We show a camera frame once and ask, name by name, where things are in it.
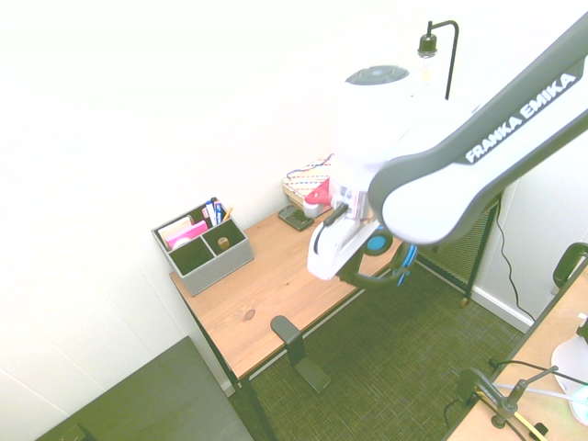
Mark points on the grey desk organizer box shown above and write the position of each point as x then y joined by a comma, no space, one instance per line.
216,266

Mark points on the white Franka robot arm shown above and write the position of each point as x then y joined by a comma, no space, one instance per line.
459,151

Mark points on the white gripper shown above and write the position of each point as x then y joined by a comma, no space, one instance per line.
331,250

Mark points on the clear lamp bulb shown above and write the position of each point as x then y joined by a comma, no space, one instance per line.
425,69

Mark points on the small wooden block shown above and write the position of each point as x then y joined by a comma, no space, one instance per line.
223,243

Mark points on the pink sticky note pad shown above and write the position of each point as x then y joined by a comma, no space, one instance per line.
186,232

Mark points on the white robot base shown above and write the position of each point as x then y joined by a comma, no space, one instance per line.
572,358

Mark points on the red and blue book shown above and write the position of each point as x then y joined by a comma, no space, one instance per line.
294,196

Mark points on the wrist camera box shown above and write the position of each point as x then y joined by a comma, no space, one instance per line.
313,209

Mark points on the wooden desk with black frame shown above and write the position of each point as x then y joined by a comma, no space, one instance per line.
275,280

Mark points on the striped fabric pouch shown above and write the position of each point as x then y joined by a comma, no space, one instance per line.
308,177

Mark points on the black table clamp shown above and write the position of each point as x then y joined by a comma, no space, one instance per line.
567,266

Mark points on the tan notebook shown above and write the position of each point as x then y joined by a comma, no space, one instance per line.
173,227

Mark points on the bundle of pens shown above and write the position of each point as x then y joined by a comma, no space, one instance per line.
215,211

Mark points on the black desk lamp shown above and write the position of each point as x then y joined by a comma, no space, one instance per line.
452,55

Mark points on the black desk clamp bracket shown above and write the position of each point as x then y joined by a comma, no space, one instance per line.
298,349

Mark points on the light wooden table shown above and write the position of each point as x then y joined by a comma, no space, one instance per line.
533,349

